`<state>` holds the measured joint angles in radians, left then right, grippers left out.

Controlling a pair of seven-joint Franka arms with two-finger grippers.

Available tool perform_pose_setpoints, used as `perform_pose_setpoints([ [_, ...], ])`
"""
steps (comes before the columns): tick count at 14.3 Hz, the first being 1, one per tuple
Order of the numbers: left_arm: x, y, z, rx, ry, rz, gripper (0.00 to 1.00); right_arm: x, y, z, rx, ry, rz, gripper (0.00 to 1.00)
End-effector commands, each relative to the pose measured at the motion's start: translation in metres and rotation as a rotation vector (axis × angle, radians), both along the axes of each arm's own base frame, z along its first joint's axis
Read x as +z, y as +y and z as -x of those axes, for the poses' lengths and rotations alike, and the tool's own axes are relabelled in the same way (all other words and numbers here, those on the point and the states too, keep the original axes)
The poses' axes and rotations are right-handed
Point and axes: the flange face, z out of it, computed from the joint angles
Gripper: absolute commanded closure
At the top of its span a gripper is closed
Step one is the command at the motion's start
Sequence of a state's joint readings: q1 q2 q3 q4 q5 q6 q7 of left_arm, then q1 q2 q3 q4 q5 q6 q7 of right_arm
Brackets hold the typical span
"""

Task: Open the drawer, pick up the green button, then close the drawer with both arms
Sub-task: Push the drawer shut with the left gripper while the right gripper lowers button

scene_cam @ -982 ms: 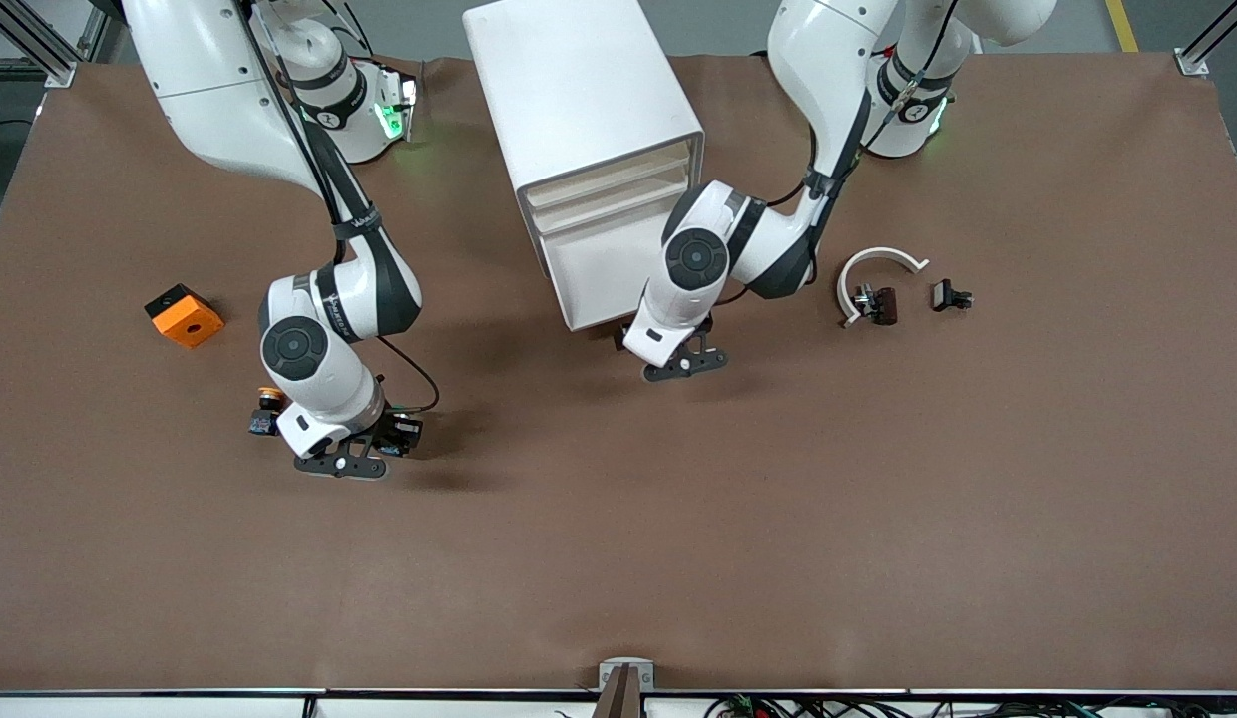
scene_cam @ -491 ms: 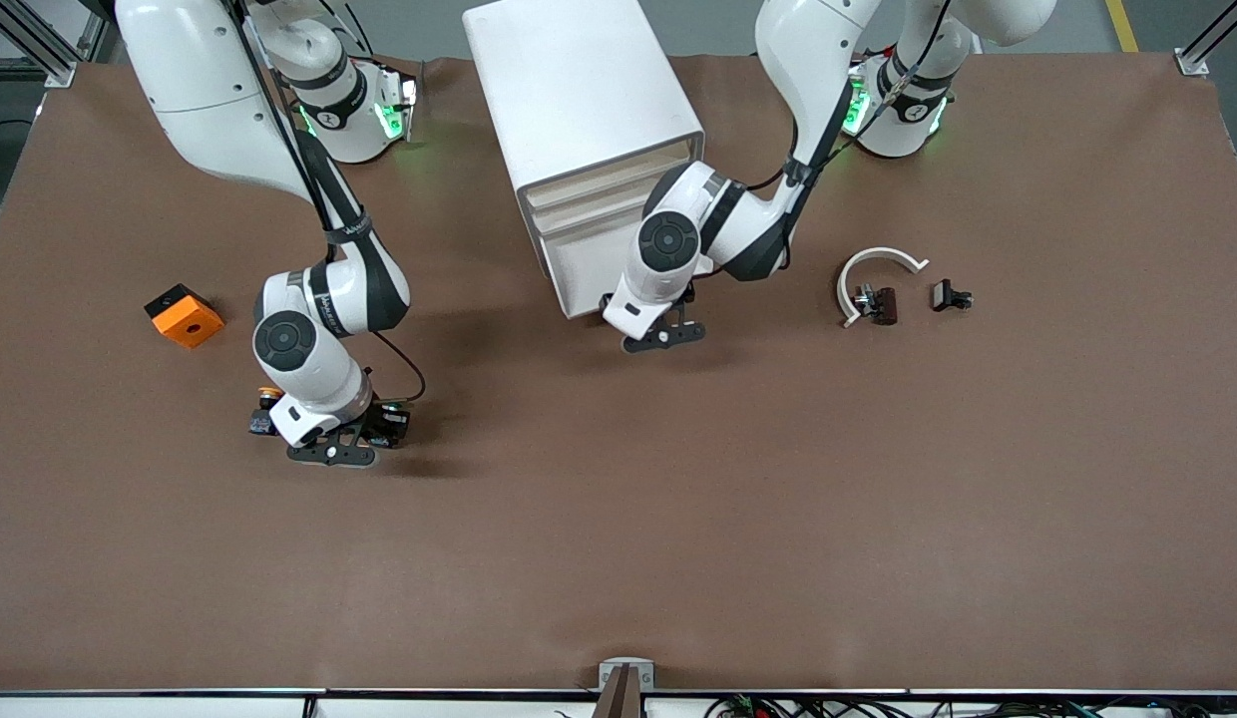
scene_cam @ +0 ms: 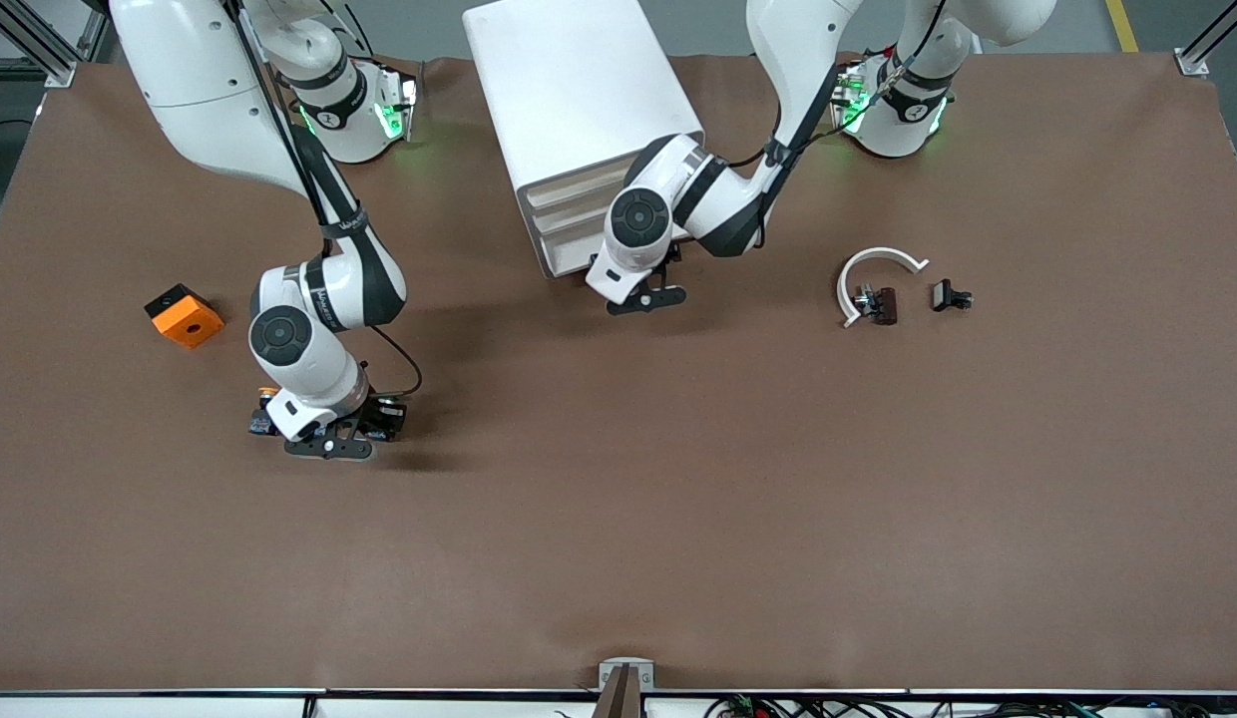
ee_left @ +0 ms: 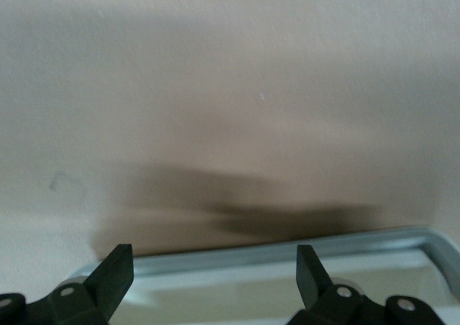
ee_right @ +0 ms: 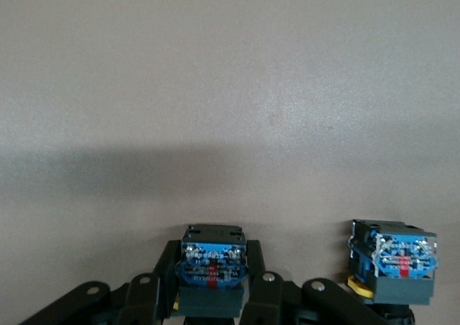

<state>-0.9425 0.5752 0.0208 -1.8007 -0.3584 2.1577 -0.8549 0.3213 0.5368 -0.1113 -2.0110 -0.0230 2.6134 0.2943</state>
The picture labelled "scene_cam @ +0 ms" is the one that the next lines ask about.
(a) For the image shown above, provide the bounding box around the orange and black button box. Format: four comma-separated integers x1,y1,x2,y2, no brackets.
144,283,225,350

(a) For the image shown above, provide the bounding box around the white plastic drawer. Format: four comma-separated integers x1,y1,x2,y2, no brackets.
531,191,619,233
544,245,602,278
524,163,641,209

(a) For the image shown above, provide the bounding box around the white drawer with black handle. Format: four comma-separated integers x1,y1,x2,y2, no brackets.
538,221,612,256

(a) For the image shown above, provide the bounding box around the brown table mat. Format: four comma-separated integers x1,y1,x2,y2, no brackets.
0,52,1237,695

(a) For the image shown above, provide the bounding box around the aluminium frame profile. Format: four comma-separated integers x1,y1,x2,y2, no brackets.
0,0,113,91
1175,0,1237,79

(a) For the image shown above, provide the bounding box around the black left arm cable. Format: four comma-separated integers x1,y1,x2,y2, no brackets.
718,0,944,250

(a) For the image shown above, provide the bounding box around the yellow push button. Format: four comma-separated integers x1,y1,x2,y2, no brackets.
247,387,285,437

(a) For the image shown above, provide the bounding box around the white table edge rail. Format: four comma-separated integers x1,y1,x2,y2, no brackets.
0,686,1237,718

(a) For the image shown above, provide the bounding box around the black cable bundle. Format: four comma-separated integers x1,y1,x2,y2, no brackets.
703,695,1237,718

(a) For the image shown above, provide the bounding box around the white drawer cabinet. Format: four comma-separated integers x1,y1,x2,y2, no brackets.
463,0,706,280

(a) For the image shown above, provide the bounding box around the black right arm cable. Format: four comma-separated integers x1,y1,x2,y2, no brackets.
229,0,425,400

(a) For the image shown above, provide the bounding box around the white curved plastic piece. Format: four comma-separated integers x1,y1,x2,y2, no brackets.
836,246,931,330

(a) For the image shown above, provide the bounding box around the grey metal bracket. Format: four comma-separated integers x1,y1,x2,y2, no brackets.
591,658,656,718

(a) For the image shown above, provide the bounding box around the small brown component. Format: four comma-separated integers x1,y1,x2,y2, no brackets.
854,285,899,326

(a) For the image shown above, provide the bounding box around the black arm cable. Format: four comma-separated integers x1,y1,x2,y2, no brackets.
718,0,944,250
229,0,425,400

